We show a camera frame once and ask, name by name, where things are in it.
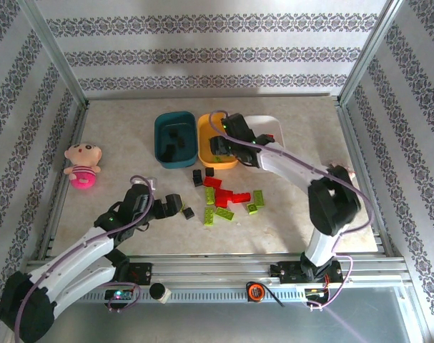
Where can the small black lego brick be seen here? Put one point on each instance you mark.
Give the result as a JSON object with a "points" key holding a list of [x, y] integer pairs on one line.
{"points": [[188, 213], [173, 134], [167, 150], [181, 142], [197, 177], [209, 172]]}

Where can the red lego brick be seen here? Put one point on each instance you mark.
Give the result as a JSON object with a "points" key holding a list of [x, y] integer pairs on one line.
{"points": [[241, 197], [212, 182], [224, 197], [270, 136]]}

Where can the small lime green lego brick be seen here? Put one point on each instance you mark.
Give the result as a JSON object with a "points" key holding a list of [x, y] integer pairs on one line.
{"points": [[252, 208]]}

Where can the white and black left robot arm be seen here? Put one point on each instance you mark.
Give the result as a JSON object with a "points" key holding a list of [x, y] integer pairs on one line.
{"points": [[77, 247]]}

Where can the yellow plastic container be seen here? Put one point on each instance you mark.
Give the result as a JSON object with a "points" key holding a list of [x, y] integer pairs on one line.
{"points": [[204, 157]]}

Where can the white plastic container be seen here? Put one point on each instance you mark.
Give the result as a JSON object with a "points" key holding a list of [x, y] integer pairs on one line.
{"points": [[268, 123]]}

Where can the dark teal plastic container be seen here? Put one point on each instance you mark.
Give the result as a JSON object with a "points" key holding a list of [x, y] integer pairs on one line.
{"points": [[188, 125]]}

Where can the pink plush doll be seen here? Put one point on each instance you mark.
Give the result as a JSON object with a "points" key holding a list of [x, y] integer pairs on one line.
{"points": [[82, 164]]}

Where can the black knob on white block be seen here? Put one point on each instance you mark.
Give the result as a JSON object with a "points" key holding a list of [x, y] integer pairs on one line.
{"points": [[158, 291]]}

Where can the small lit electronics board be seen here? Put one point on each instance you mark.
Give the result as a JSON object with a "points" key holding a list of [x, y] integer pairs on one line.
{"points": [[118, 295]]}

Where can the small pink white toy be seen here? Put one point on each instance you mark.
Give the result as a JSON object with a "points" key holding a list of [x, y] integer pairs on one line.
{"points": [[334, 165]]}

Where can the round orange black device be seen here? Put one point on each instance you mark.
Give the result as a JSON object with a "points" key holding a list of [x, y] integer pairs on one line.
{"points": [[256, 291]]}

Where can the grey metal panel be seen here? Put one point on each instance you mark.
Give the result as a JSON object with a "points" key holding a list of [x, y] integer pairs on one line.
{"points": [[202, 325]]}

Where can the small black electronics board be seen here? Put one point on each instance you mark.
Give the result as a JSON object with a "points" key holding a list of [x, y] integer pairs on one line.
{"points": [[315, 293]]}

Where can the thin aluminium frame rail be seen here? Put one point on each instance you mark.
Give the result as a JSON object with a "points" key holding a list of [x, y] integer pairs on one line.
{"points": [[209, 95]]}

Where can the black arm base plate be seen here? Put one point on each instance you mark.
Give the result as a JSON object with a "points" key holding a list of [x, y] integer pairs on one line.
{"points": [[141, 274], [284, 273]]}

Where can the wide aluminium mounting rail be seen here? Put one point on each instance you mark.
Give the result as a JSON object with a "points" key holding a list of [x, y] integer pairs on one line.
{"points": [[209, 268]]}

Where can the aluminium frame post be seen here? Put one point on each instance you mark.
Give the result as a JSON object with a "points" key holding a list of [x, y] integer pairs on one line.
{"points": [[368, 53], [58, 57]]}

